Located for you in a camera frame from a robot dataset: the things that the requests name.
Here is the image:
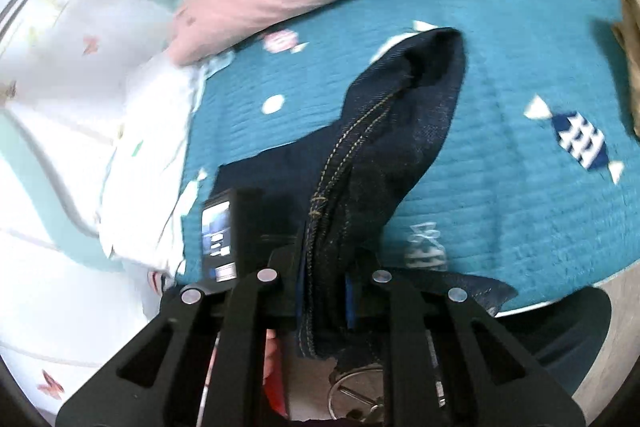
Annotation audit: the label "dark denim jacket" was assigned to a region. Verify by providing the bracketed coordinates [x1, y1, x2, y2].
[212, 27, 518, 360]

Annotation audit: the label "white floral blanket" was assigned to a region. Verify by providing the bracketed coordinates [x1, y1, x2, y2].
[97, 59, 211, 275]

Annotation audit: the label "tan folded pants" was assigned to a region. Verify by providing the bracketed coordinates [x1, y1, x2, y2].
[612, 0, 640, 138]

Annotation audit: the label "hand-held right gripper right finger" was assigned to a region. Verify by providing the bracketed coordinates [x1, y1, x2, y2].
[344, 252, 587, 427]

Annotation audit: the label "teal bunk bed frame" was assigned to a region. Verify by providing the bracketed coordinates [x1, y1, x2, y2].
[0, 109, 126, 273]

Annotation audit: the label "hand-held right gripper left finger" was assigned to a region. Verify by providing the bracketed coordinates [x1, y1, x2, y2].
[55, 247, 307, 427]

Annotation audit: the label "red cloth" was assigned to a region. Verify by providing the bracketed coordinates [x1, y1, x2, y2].
[262, 329, 288, 415]

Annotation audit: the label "white wardrobe with butterfly decals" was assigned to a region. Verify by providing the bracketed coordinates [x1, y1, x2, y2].
[0, 0, 201, 413]

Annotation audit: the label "metal chair base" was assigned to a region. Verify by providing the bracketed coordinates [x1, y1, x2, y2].
[327, 367, 386, 423]

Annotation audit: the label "teal quilted bed mat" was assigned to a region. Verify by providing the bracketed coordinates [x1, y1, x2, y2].
[177, 0, 640, 315]

